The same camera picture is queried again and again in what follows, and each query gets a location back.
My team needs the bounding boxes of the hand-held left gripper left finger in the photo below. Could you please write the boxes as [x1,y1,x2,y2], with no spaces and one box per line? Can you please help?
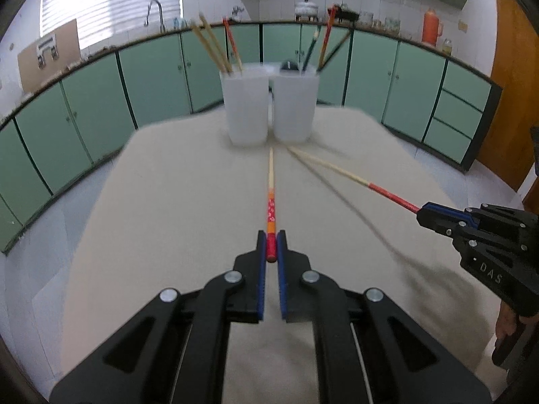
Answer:
[50,229,268,404]

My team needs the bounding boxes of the metal kitchen faucet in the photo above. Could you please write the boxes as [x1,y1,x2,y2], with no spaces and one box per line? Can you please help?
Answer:
[144,0,166,33]

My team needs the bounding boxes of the orange thermos jug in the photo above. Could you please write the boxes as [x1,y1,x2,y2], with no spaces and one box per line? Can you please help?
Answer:
[422,7,445,48]

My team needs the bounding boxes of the translucent white cup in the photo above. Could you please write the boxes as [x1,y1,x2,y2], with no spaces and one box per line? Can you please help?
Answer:
[269,65,319,144]
[220,63,271,147]

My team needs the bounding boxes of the black wok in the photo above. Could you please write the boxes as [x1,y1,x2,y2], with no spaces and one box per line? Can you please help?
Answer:
[328,4,359,24]

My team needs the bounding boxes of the person's right hand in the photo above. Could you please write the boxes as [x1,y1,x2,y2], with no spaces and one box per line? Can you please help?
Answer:
[496,303,525,341]

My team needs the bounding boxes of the white window blinds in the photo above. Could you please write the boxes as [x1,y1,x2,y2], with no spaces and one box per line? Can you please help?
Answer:
[42,0,184,49]

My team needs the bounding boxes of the row of green base cabinets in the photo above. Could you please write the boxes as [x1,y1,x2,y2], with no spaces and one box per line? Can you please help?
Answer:
[0,21,504,254]

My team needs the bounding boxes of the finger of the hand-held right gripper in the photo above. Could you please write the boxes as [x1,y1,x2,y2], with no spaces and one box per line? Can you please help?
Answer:
[417,203,474,236]
[463,204,539,228]

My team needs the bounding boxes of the cardboard box on counter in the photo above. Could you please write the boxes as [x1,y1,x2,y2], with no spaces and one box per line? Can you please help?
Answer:
[18,19,81,93]

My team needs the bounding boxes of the red dotted chopstick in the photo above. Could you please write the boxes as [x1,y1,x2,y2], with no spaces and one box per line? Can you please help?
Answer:
[287,146,422,213]

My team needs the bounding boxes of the wooden door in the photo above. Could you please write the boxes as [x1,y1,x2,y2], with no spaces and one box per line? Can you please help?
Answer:
[476,0,539,194]

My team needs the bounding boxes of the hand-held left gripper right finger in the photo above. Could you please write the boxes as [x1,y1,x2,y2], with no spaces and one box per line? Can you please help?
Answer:
[276,229,493,404]

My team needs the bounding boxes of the red floral chopstick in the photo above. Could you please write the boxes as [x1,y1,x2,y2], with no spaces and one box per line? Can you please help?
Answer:
[222,18,244,73]
[265,148,279,262]
[318,4,340,69]

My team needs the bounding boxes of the black chopstick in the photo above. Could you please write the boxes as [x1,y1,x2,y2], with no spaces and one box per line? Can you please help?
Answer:
[319,30,353,71]
[300,24,323,71]

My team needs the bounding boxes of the plain bamboo chopstick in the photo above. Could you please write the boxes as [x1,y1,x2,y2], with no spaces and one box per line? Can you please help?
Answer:
[189,20,230,74]
[199,12,234,73]

